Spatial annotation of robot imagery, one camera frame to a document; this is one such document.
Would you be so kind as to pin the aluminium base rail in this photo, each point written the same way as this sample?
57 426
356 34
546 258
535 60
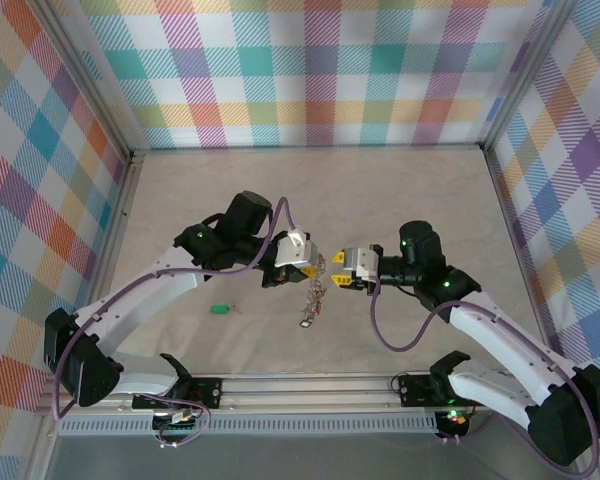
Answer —
305 390

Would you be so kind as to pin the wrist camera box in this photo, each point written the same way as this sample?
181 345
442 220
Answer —
362 262
295 252

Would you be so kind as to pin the green key tag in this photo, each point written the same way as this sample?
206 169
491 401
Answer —
219 310

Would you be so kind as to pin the aluminium frame rail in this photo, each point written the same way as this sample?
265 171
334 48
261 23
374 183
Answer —
515 225
122 200
305 148

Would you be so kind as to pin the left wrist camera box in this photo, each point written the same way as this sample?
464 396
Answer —
295 252

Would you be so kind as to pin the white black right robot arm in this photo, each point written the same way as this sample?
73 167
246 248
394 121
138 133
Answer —
505 325

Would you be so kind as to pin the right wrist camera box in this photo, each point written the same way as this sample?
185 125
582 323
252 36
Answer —
362 262

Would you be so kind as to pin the aluminium frame post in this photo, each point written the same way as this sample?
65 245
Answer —
522 75
87 80

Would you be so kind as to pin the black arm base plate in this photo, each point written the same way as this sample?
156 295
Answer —
415 390
207 392

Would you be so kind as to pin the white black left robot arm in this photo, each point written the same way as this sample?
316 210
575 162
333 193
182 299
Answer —
140 295

